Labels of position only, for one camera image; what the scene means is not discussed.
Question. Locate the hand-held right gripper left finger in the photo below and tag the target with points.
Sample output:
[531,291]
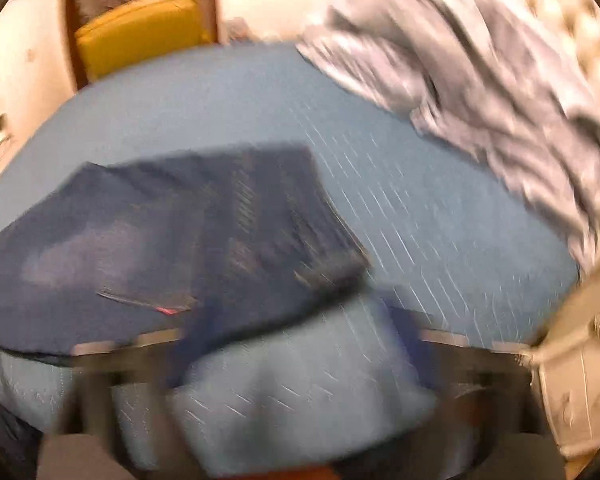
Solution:
[200,345]

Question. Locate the brown wooden-framed mirror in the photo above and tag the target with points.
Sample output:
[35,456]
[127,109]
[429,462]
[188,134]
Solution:
[71,10]

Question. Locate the bed with blue quilted cover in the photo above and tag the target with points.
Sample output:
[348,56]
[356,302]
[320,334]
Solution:
[220,100]

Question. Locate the cream tufted headboard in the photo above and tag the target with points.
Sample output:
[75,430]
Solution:
[570,20]

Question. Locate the dark blue pants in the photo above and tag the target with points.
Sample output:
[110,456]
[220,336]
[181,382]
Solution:
[130,240]

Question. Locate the grey star-print duvet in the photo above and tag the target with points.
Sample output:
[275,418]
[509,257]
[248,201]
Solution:
[455,75]

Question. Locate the yellow chair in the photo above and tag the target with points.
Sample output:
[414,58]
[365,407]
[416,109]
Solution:
[135,35]

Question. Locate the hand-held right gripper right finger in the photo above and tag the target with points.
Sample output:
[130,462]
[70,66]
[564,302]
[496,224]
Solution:
[410,345]

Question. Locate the white nightstand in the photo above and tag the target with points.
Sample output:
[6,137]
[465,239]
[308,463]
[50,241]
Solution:
[575,400]

